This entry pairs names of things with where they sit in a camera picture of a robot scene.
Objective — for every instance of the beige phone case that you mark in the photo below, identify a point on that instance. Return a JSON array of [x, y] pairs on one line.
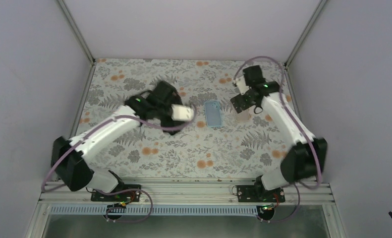
[[243, 116]]

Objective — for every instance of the left aluminium frame post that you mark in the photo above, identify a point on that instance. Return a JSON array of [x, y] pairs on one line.
[[76, 31]]

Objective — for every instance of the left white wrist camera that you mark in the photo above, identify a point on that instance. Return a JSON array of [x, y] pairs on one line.
[[182, 113]]

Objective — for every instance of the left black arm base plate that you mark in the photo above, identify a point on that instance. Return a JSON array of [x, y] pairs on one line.
[[131, 196]]

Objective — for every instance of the light-blue phone case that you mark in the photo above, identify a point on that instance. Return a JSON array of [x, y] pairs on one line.
[[213, 114]]

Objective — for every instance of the light-blue slotted cable duct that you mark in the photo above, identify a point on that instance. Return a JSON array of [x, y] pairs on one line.
[[157, 210]]

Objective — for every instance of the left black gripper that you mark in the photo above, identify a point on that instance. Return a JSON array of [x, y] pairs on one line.
[[168, 124]]

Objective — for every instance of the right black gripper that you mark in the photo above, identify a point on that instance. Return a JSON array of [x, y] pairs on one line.
[[243, 104]]

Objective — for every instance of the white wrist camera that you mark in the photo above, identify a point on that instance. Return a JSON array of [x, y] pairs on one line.
[[240, 83], [182, 113]]

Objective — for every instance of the floral patterned table mat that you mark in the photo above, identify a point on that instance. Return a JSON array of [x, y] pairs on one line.
[[234, 150]]

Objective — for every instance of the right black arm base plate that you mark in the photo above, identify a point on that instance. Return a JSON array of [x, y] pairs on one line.
[[252, 194]]

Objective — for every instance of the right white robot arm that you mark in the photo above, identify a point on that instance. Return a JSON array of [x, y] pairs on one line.
[[307, 154]]

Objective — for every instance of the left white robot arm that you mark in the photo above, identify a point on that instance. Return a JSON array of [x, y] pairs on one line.
[[72, 158]]

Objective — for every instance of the right aluminium frame post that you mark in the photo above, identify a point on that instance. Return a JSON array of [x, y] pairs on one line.
[[309, 26]]

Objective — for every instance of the aluminium frame post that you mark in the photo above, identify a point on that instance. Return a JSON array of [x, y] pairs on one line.
[[309, 26], [76, 31]]

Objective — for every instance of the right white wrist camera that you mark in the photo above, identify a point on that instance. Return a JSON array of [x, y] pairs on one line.
[[240, 83]]

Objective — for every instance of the aluminium front rail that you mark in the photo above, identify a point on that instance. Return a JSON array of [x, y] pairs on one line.
[[198, 191]]

